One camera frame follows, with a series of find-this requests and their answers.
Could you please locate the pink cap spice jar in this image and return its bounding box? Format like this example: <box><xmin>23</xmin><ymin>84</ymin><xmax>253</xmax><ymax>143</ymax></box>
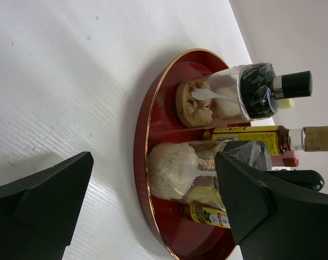
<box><xmin>271</xmin><ymin>151</ymin><xmax>299</xmax><ymax>167</ymax></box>

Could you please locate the black knob glass jar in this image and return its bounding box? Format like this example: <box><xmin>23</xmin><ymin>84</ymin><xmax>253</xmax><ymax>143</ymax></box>
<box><xmin>176</xmin><ymin>62</ymin><xmax>312</xmax><ymax>127</ymax></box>

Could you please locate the yellow label bottle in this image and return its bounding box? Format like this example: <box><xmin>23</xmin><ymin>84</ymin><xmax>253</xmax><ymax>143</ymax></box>
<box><xmin>203</xmin><ymin>126</ymin><xmax>328</xmax><ymax>155</ymax></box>
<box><xmin>179</xmin><ymin>204</ymin><xmax>231</xmax><ymax>229</ymax></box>

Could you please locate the red round tray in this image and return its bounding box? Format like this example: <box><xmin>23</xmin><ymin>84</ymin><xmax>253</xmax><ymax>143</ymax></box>
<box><xmin>133</xmin><ymin>49</ymin><xmax>235</xmax><ymax>259</ymax></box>

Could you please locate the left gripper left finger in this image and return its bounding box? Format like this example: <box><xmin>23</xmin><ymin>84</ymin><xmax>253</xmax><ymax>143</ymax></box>
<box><xmin>0</xmin><ymin>152</ymin><xmax>93</xmax><ymax>259</ymax></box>

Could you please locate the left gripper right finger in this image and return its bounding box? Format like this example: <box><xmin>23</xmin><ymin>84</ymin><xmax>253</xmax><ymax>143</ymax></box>
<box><xmin>215</xmin><ymin>152</ymin><xmax>328</xmax><ymax>259</ymax></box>

